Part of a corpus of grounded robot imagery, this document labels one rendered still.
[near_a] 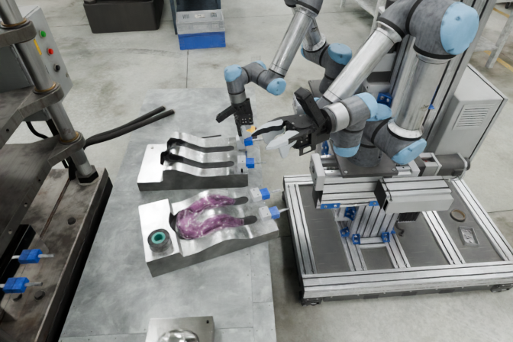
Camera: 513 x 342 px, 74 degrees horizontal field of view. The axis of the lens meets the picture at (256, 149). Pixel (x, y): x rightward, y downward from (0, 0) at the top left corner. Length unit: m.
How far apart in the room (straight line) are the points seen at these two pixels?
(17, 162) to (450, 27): 1.57
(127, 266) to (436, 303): 1.74
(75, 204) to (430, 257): 1.91
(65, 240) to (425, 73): 1.45
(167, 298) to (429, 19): 1.19
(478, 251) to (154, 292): 1.84
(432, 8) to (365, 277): 1.44
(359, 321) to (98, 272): 1.43
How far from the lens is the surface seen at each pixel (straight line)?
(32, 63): 1.48
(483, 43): 4.93
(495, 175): 3.36
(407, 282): 2.12
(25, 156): 1.67
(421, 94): 1.13
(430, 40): 1.05
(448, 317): 2.39
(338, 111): 0.91
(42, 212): 1.78
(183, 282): 1.35
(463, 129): 1.69
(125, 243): 1.49
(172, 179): 1.56
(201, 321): 1.20
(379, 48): 1.09
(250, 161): 1.55
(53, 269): 1.56
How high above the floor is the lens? 1.98
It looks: 42 degrees down
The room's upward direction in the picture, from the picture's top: straight up
